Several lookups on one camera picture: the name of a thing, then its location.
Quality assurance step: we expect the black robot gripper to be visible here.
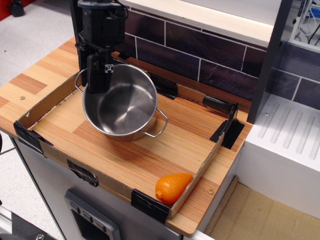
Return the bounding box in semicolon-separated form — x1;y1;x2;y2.
77;4;129;94

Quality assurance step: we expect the stainless steel pot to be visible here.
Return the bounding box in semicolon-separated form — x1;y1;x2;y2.
74;64;168;142

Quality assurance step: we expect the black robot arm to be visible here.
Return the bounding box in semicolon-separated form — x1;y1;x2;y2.
72;0;129;94

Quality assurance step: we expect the cardboard fence with black tape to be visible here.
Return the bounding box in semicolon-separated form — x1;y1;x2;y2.
14;76;252;228

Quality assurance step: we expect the black caster wheel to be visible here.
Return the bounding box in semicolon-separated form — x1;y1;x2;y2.
7;0;25;17

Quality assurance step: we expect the orange toy carrot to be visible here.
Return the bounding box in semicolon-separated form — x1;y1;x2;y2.
155;173;193;205

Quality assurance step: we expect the grey toy oven front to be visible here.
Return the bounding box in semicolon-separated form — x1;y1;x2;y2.
64;190;122;240

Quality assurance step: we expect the white toy sink drainboard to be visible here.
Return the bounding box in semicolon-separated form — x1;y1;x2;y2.
236;95;320;218

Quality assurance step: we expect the dark grey vertical post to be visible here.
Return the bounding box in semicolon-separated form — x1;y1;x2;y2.
247;0;293;124

